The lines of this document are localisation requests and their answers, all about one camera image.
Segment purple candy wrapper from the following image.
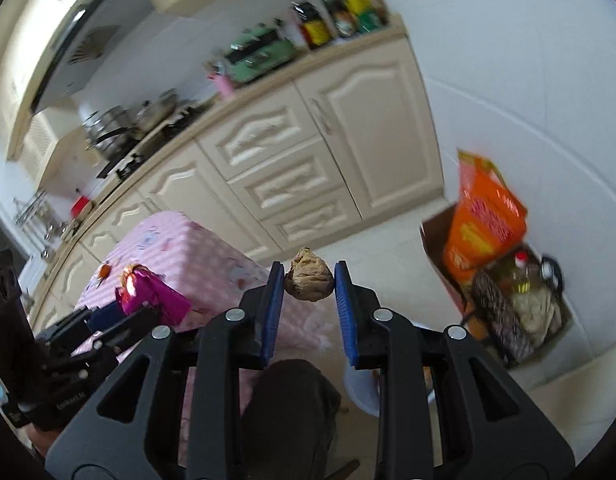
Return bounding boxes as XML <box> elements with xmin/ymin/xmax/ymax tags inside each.
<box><xmin>115</xmin><ymin>263</ymin><xmax>192</xmax><ymax>327</ymax></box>

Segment brown paper ball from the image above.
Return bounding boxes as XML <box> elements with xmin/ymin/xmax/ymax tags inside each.
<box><xmin>284</xmin><ymin>247</ymin><xmax>335</xmax><ymax>302</ymax></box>

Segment light blue trash bin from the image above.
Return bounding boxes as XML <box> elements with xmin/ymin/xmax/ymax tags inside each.
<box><xmin>342</xmin><ymin>358</ymin><xmax>437</xmax><ymax>418</ymax></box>

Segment lower kitchen cabinets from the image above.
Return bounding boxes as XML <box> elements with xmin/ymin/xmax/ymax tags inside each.
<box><xmin>28</xmin><ymin>21</ymin><xmax>444</xmax><ymax>327</ymax></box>

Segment person's dark trouser leg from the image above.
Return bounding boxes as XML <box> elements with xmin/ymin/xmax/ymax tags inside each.
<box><xmin>238</xmin><ymin>359</ymin><xmax>341</xmax><ymax>479</ymax></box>

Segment dark patterned tote bag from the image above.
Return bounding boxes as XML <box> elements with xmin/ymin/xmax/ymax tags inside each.
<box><xmin>470</xmin><ymin>271</ymin><xmax>536</xmax><ymax>368</ymax></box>

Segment cardboard box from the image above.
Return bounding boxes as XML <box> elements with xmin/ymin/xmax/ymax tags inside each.
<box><xmin>421</xmin><ymin>205</ymin><xmax>573</xmax><ymax>368</ymax></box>

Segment pink checkered tablecloth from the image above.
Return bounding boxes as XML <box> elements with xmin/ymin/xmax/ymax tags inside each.
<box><xmin>72</xmin><ymin>209</ymin><xmax>337</xmax><ymax>461</ymax></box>

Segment hanging utensil rack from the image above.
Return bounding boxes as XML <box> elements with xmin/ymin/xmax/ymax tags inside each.
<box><xmin>13</xmin><ymin>188</ymin><xmax>67</xmax><ymax>262</ymax></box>

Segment cooking oil bottle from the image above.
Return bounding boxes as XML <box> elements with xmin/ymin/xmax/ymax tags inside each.
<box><xmin>507</xmin><ymin>250</ymin><xmax>564</xmax><ymax>336</ymax></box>

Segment red container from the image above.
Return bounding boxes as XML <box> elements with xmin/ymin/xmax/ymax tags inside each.
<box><xmin>70</xmin><ymin>195</ymin><xmax>92</xmax><ymax>219</ymax></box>

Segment orange rice bag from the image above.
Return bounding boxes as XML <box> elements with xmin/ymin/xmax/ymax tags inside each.
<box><xmin>442</xmin><ymin>150</ymin><xmax>528</xmax><ymax>287</ymax></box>

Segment black gas stove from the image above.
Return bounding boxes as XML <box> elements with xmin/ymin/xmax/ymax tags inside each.
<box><xmin>96</xmin><ymin>100</ymin><xmax>213</xmax><ymax>181</ymax></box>

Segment left upper cabinet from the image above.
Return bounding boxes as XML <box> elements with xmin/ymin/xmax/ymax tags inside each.
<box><xmin>15</xmin><ymin>106</ymin><xmax>86</xmax><ymax>190</ymax></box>

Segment steel stock pot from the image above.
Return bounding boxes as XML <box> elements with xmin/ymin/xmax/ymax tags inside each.
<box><xmin>82</xmin><ymin>106</ymin><xmax>139</xmax><ymax>162</ymax></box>

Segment steel wok pan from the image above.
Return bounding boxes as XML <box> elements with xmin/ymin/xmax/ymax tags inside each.
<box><xmin>133</xmin><ymin>89</ymin><xmax>179</xmax><ymax>133</ymax></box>

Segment pink utensil holder cup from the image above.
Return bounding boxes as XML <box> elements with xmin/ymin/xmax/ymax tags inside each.
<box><xmin>207</xmin><ymin>72</ymin><xmax>235</xmax><ymax>101</ymax></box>

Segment range hood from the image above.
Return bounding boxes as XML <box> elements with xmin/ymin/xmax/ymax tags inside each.
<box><xmin>30</xmin><ymin>0</ymin><xmax>153</xmax><ymax>114</ymax></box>

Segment green yellow condiment bottles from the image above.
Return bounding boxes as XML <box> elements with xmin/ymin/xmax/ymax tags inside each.
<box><xmin>321</xmin><ymin>0</ymin><xmax>387</xmax><ymax>39</ymax></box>

